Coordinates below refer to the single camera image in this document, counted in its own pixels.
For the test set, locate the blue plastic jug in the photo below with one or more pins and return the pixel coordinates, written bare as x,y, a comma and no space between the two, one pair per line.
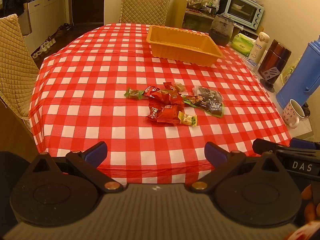
305,78

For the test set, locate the beige quilted side chair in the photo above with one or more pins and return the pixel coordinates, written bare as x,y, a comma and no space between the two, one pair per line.
18,70

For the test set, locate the red white checkered tablecloth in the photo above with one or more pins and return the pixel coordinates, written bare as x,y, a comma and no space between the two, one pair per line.
79,100

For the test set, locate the dark glass jar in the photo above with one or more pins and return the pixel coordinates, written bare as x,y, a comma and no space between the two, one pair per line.
221,30

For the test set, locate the white cabinet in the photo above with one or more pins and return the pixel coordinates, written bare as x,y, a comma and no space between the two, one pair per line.
46,16

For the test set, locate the clear tan candy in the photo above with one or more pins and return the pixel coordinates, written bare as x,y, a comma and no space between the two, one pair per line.
179,87

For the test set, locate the dark green-edged snack bag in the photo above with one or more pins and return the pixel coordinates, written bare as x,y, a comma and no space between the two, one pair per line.
212,105

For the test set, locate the grey phone stand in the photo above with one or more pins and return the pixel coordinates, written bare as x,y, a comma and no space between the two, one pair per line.
269,77

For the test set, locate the green white pouch on shelf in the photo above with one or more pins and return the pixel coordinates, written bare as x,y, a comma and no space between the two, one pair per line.
214,6

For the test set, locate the dark door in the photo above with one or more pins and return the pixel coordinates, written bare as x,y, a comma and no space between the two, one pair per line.
88,12

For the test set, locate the wooden shelf unit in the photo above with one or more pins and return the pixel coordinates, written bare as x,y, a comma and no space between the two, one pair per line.
179,16

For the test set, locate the green yellow tea bag package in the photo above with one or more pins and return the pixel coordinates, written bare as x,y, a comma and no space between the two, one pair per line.
288,70

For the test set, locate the blue white tissue packet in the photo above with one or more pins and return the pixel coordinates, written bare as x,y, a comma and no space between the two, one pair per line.
248,62

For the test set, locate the red gold candy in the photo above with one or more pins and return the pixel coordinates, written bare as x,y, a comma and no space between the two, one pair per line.
149,90

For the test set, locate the green tissue pack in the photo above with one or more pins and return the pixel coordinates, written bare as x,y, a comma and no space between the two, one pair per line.
242,44

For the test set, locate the white bowl in oven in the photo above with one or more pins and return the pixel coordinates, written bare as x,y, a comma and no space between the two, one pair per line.
237,7

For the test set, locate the light blue toaster oven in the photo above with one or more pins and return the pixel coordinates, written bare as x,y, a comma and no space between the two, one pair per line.
250,15

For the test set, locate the white miffy thermos bottle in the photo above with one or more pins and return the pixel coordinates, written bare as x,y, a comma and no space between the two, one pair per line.
259,47

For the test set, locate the clear grey snack packet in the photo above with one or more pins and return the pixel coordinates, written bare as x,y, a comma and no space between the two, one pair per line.
208,94

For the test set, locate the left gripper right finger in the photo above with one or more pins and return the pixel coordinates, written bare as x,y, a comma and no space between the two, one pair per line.
226,164

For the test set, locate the orange plastic tray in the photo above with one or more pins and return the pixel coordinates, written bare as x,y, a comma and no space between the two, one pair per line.
183,45

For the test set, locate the red snack packet pile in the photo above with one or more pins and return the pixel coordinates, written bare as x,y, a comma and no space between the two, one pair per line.
165,104

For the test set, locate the green snack bar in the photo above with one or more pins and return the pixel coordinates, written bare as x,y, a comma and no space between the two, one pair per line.
135,94

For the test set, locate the brown wooden canister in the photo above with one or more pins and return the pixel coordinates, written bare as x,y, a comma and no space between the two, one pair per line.
276,56

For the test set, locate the person's right hand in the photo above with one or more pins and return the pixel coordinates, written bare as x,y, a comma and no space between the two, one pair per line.
310,230

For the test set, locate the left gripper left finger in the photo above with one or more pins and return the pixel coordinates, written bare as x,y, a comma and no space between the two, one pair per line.
84,164

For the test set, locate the white patterned mug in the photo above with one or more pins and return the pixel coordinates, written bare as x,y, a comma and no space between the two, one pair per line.
293,114

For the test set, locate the yellow green candy packet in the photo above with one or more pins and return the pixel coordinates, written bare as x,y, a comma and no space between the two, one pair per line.
186,119

